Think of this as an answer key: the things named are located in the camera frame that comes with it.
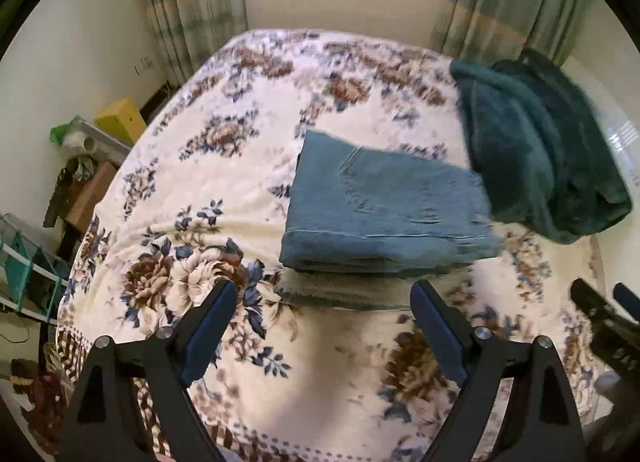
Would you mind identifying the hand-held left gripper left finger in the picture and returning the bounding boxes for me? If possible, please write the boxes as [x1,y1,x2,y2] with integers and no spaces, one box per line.
[59,280,239,462]

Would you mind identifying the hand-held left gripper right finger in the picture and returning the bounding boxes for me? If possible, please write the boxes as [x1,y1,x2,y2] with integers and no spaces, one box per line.
[409,279,586,462]

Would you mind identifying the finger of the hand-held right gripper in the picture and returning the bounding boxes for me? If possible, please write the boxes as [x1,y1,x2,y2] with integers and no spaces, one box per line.
[570,277,632,343]
[613,281,640,317]

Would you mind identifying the light blue jeans pants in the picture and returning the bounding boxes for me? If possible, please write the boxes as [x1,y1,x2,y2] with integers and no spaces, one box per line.
[278,129,504,277]

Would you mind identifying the grey-green folded pants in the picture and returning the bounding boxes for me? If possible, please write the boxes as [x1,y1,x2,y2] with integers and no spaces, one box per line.
[273,267,482,312]

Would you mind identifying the floral bed blanket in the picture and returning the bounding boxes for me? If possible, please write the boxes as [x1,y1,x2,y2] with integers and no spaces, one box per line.
[54,28,622,462]

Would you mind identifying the teal fleece blanket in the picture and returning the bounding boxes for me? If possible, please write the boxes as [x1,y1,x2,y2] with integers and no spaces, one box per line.
[448,48,634,246]

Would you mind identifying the dark red cloth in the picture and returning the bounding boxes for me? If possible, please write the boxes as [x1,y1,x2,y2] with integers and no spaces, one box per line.
[11,358,67,443]

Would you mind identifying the brown cardboard box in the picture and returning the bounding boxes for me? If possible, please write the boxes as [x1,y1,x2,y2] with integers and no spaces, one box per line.
[64,161,117,233]

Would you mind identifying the teal shelf cart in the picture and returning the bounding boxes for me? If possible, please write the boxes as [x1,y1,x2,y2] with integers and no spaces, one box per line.
[0,214,72,327]

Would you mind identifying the white headboard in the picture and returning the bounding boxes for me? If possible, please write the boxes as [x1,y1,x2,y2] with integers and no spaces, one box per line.
[562,55,640,295]

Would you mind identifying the dark patterned cloth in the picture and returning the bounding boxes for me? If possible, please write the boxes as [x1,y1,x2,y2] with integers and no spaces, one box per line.
[43,167,77,229]

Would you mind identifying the clear plastic storage box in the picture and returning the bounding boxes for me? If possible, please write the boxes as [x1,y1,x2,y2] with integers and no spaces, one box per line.
[60,115,134,166]

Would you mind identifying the yellow box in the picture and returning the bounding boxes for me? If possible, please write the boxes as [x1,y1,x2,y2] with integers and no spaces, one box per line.
[94,97,147,146]

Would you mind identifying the green plastic bag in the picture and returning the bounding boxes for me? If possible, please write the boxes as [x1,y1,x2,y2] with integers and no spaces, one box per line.
[49,123,77,146]

